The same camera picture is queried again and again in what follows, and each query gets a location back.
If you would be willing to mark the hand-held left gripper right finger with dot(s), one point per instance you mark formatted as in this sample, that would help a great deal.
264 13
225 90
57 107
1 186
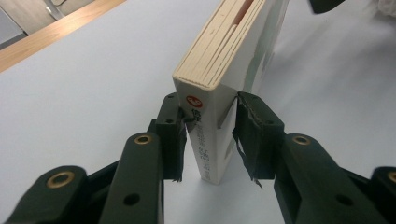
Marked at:
258 143

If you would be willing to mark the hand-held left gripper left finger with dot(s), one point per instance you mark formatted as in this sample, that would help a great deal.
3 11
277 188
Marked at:
171 143

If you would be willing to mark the white children's picture book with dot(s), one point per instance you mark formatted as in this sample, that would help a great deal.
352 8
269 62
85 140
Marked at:
218 46

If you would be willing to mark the light grey table mat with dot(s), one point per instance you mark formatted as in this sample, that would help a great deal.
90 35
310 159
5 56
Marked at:
77 109

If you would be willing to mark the wooden table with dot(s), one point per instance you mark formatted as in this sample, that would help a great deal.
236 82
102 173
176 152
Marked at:
46 34

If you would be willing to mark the white metal stand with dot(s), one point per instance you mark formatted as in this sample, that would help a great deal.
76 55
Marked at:
53 9

